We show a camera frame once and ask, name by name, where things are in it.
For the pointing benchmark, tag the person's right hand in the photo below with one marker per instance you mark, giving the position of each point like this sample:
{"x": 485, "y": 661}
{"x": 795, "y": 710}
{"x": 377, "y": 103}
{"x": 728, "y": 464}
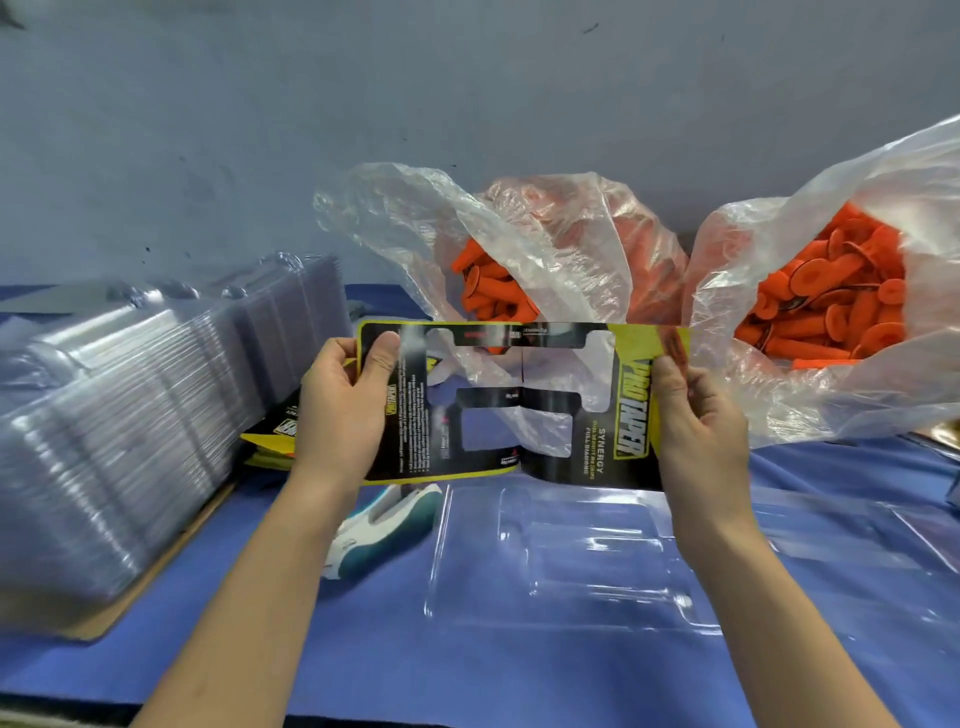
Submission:
{"x": 705, "y": 458}

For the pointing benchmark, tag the person's left hand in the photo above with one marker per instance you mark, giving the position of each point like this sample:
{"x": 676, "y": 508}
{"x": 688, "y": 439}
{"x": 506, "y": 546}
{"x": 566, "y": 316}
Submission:
{"x": 338, "y": 428}

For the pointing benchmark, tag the yellow black backing card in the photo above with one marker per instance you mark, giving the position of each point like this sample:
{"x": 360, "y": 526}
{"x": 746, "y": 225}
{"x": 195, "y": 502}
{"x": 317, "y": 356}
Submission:
{"x": 435, "y": 435}

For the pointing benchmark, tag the teal hand stapler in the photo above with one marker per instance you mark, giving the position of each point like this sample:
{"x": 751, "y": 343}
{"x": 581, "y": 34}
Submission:
{"x": 383, "y": 533}

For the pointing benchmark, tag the clear clamshell blister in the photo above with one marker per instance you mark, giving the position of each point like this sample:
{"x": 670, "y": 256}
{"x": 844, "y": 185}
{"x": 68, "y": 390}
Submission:
{"x": 600, "y": 570}

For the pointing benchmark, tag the stack of clear blister shells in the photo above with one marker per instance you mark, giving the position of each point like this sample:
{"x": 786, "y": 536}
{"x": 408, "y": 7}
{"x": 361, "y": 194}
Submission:
{"x": 120, "y": 420}

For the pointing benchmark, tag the person's right forearm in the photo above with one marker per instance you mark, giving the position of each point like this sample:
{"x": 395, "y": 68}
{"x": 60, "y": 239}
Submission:
{"x": 780, "y": 638}

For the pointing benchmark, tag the person's left forearm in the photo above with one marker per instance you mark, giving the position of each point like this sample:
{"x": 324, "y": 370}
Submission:
{"x": 240, "y": 630}

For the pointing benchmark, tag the stack of yellow black cards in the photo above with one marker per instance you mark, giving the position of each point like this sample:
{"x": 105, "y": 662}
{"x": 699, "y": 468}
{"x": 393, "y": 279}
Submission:
{"x": 278, "y": 435}

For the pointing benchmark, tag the large clear plastic bag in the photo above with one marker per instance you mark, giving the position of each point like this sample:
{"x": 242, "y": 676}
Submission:
{"x": 915, "y": 195}

